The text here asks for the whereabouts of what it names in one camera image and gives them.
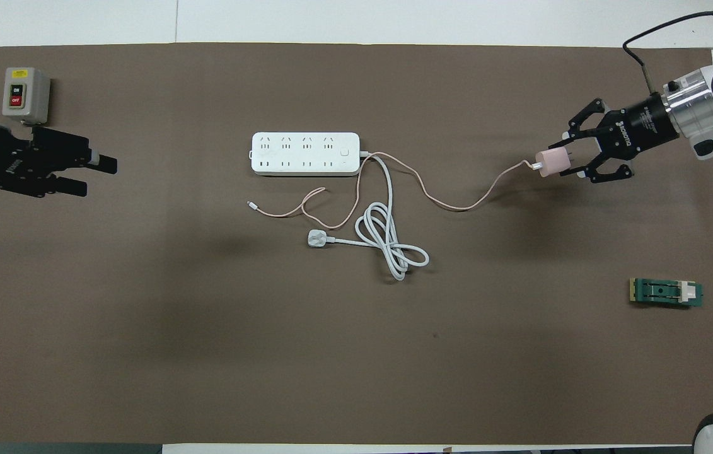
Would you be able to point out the green knife switch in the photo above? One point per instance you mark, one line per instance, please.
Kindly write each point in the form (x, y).
(662, 292)

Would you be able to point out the white power strip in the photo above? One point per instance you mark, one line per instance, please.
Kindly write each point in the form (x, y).
(306, 154)

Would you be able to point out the pink charger plug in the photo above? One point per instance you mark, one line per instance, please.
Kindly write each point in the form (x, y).
(551, 162)

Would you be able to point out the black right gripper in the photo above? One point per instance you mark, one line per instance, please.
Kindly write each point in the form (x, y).
(643, 126)

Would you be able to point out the grey on-off switch box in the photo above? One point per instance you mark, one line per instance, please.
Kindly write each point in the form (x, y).
(31, 94)

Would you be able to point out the brown table mat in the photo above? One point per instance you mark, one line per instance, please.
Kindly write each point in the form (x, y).
(205, 347)

